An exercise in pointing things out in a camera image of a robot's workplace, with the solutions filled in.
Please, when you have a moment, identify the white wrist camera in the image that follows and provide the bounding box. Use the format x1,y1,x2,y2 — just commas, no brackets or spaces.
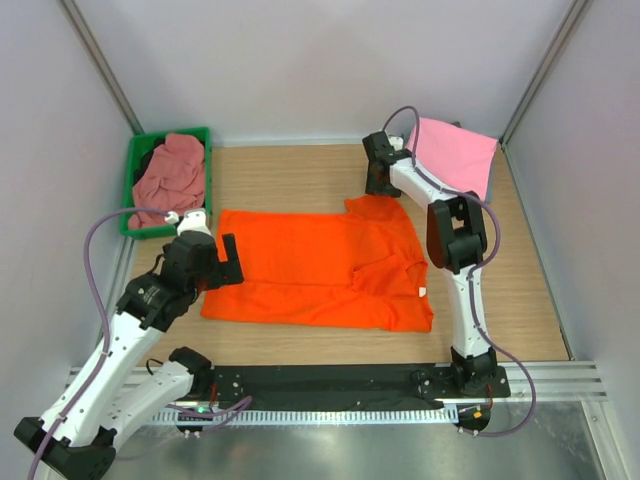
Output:
164,208,211,236
388,135,405,151

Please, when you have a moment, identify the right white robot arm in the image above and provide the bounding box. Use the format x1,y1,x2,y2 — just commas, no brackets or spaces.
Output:
362,131,498,396

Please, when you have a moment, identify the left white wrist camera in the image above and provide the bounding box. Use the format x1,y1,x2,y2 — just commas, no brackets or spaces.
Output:
164,208,211,236

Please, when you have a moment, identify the folded pink t shirt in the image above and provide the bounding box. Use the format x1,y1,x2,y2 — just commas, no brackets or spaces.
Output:
406,117,498,200

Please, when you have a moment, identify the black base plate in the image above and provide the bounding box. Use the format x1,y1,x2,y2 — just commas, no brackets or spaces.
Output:
213,363,511,402

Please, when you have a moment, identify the white slotted cable duct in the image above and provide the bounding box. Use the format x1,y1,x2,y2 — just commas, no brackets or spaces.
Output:
146,405,459,428

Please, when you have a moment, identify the aluminium frame rail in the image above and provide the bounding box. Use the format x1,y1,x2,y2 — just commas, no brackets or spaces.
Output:
499,362,609,404

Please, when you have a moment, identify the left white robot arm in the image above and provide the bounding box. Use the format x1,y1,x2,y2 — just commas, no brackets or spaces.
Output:
14,231,244,479

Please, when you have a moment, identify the crumpled dusty pink shirt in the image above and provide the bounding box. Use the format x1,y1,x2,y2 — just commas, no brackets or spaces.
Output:
127,132,207,230

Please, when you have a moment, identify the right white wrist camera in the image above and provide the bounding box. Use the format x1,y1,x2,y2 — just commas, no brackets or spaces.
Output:
388,135,405,151

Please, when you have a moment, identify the orange t shirt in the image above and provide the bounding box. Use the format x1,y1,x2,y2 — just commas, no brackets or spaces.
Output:
201,195,434,333

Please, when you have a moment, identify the green plastic bin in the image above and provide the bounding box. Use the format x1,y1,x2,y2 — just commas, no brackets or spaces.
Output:
118,125,214,239

